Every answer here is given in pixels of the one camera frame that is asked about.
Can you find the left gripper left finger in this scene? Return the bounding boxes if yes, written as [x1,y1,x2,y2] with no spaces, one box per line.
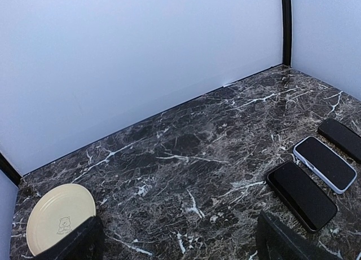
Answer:
[33,215,104,260]

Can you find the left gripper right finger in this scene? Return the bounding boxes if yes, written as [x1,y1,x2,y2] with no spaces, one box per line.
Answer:
[256,211,339,260]

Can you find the pink phone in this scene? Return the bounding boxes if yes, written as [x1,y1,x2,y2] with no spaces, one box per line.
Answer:
[266,161,338,233]

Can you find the lavender phone case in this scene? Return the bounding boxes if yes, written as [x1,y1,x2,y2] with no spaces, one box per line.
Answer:
[292,135,358,195]

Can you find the silver white phone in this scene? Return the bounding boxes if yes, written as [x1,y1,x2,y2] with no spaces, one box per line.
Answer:
[296,137,356,189]

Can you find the tan wooden round plate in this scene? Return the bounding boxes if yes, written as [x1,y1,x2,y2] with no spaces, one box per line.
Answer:
[26,183,96,256]

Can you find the left black corner post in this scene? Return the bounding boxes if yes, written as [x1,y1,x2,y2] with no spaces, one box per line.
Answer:
[0,153,21,187]

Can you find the black corner post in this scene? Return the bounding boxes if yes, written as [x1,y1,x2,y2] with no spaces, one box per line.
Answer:
[0,153,21,187]
[281,0,292,67]

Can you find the right black corner post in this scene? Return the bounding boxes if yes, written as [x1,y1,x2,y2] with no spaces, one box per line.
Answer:
[281,0,292,67]

